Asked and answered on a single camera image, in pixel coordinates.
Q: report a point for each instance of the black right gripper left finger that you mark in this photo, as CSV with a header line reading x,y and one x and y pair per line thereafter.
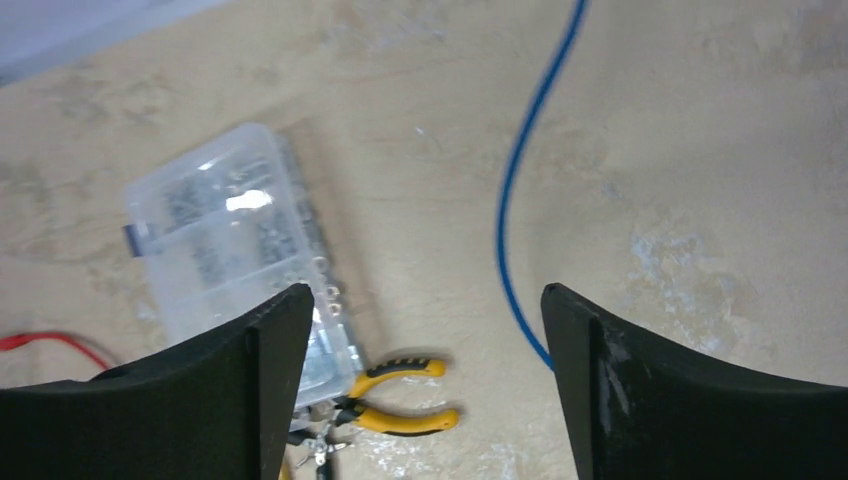
x,y
216,406

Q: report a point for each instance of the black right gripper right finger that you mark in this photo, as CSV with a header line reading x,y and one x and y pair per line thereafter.
x,y
640,406

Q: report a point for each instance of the clear plastic parts box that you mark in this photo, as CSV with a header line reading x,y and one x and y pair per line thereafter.
x,y
229,224

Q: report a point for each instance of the black yellow pliers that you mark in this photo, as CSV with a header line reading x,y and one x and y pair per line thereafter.
x,y
352,408

